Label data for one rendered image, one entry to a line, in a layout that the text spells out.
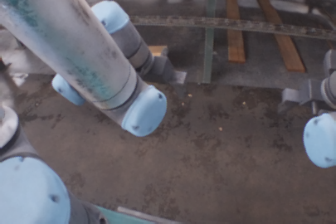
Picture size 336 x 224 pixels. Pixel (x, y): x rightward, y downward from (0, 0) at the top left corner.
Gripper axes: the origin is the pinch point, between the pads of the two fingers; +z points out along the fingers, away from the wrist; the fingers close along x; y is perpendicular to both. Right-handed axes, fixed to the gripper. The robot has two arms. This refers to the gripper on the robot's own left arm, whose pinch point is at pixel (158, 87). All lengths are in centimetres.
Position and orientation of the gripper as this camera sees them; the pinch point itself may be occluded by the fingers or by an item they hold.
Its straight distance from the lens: 68.1
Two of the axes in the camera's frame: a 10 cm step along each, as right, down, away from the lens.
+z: 3.1, 4.0, 8.6
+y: 2.9, -9.1, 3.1
